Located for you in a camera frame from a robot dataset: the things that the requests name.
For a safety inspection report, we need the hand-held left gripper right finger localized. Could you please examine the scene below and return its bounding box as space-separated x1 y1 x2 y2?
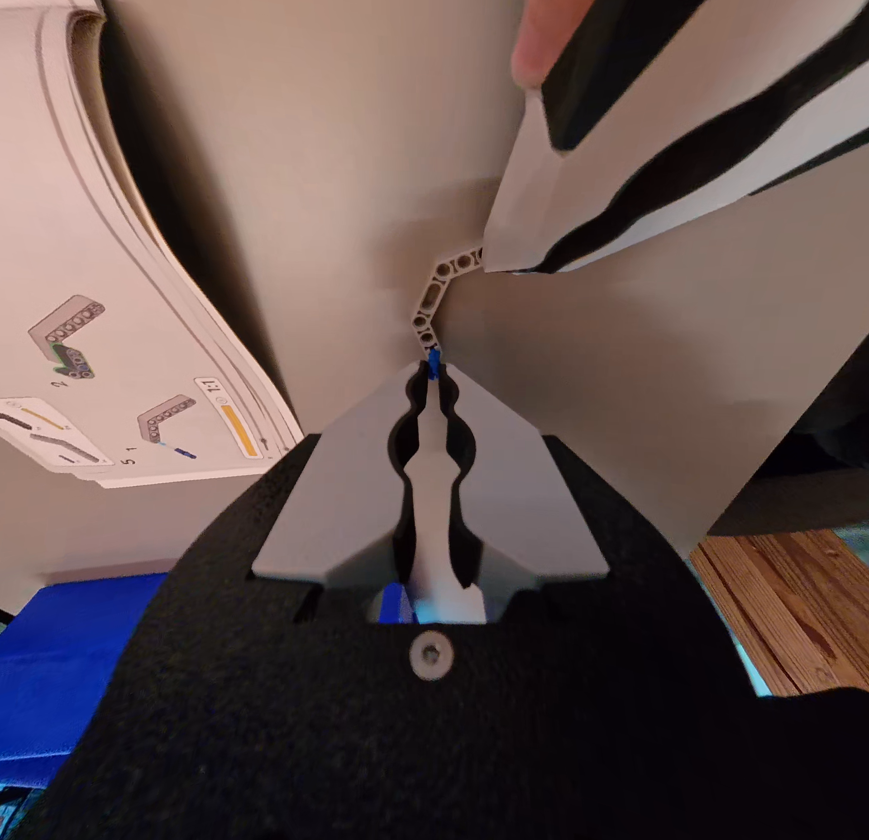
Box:
438 363 611 618

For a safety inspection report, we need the blue plastic bin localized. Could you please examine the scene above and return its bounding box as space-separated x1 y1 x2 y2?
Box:
0 571 420 795

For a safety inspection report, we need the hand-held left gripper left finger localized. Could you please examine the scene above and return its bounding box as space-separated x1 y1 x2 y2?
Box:
251 363 430 613

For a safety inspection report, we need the grey bent toy beam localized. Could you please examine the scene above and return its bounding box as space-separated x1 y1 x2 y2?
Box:
411 245 486 362

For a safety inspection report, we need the building instruction booklet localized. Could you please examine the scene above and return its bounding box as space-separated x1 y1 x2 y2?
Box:
0 0 305 489

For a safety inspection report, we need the person's right hand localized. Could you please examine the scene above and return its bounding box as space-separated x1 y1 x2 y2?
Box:
511 0 606 92

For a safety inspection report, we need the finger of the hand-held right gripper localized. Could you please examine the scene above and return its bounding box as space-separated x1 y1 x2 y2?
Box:
546 47 869 275
483 0 869 275

